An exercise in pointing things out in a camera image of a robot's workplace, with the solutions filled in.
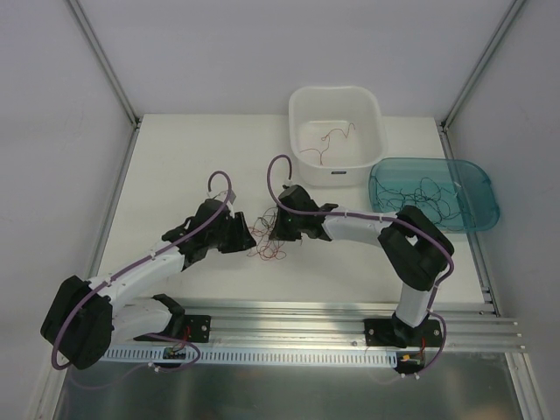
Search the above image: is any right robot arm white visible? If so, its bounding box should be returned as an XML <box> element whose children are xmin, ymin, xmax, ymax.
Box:
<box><xmin>270</xmin><ymin>185</ymin><xmax>454</xmax><ymax>348</ymax></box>

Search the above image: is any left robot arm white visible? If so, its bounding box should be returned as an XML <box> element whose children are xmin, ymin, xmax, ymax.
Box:
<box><xmin>40</xmin><ymin>199</ymin><xmax>256</xmax><ymax>370</ymax></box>

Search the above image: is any white plastic tub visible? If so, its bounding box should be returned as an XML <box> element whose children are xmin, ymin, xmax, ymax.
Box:
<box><xmin>288</xmin><ymin>86</ymin><xmax>388</xmax><ymax>187</ymax></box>

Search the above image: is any teal transparent plastic bin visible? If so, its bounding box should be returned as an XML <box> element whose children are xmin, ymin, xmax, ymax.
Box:
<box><xmin>368</xmin><ymin>157</ymin><xmax>500</xmax><ymax>233</ymax></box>

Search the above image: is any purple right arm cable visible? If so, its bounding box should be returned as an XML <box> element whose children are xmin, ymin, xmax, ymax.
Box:
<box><xmin>267</xmin><ymin>155</ymin><xmax>456</xmax><ymax>347</ymax></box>

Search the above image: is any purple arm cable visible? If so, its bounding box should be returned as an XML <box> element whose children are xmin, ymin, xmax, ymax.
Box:
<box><xmin>267</xmin><ymin>155</ymin><xmax>456</xmax><ymax>347</ymax></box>
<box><xmin>51</xmin><ymin>171</ymin><xmax>234</xmax><ymax>371</ymax></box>

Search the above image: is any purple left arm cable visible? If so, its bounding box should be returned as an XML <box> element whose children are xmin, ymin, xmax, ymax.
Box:
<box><xmin>51</xmin><ymin>171</ymin><xmax>234</xmax><ymax>371</ymax></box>

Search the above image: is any aluminium frame post left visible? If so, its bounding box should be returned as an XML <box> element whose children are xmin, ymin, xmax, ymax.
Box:
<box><xmin>64</xmin><ymin>0</ymin><xmax>141</xmax><ymax>128</ymax></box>

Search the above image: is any aluminium frame post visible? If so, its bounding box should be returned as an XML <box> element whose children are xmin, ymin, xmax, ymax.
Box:
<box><xmin>441</xmin><ymin>0</ymin><xmax>528</xmax><ymax>133</ymax></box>
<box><xmin>64</xmin><ymin>0</ymin><xmax>141</xmax><ymax>128</ymax></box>

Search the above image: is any white slotted cable duct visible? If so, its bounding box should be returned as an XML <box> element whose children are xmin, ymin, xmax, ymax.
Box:
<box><xmin>101</xmin><ymin>345</ymin><xmax>397</xmax><ymax>368</ymax></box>

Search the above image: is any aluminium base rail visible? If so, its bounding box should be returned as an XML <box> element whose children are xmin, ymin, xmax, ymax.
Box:
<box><xmin>179</xmin><ymin>298</ymin><xmax>529</xmax><ymax>353</ymax></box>

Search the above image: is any aluminium frame post right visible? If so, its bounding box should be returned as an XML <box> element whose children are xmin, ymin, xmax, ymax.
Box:
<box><xmin>441</xmin><ymin>0</ymin><xmax>528</xmax><ymax>133</ymax></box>

